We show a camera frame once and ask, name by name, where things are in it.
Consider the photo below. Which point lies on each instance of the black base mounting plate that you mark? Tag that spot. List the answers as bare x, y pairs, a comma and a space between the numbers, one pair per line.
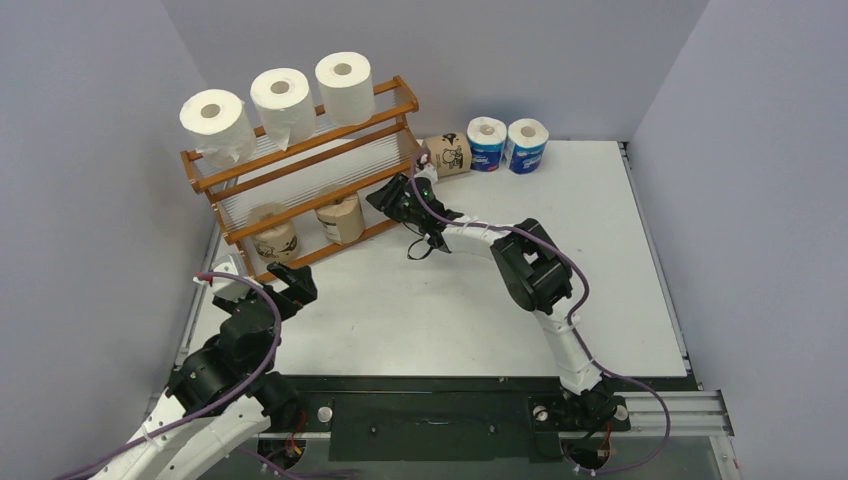
429, 419

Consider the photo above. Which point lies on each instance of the orange wooden tiered shelf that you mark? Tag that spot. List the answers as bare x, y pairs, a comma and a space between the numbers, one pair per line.
276, 187

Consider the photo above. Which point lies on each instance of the blue wrapped toilet roll left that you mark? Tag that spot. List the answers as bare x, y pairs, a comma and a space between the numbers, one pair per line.
486, 137

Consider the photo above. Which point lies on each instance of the white toilet paper roll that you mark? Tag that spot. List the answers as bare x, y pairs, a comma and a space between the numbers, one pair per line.
283, 100
217, 121
346, 88

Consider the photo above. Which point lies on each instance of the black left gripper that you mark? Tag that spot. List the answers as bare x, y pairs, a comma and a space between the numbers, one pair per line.
301, 286

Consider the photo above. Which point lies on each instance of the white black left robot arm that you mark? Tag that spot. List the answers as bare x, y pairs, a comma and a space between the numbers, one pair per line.
226, 391

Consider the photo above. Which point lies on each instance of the blue wrapped toilet roll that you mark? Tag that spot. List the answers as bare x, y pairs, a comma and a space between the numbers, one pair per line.
525, 144
486, 137

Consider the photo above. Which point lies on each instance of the brown wrapped roll with cartoon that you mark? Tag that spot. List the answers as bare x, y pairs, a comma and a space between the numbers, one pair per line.
450, 153

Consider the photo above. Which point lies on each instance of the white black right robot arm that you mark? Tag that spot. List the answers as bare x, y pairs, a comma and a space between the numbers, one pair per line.
537, 279

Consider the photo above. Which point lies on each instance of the brown roll black print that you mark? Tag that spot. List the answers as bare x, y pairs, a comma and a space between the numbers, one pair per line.
276, 244

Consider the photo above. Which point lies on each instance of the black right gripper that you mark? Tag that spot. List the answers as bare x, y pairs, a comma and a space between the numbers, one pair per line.
400, 201

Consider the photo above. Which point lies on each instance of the brown roll plain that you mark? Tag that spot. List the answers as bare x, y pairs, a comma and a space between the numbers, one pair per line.
342, 219

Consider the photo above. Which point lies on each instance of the blue wrapped toilet roll right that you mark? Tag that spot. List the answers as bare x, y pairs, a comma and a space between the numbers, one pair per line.
525, 144

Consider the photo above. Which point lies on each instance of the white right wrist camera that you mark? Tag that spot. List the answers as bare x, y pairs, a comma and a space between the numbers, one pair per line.
427, 171

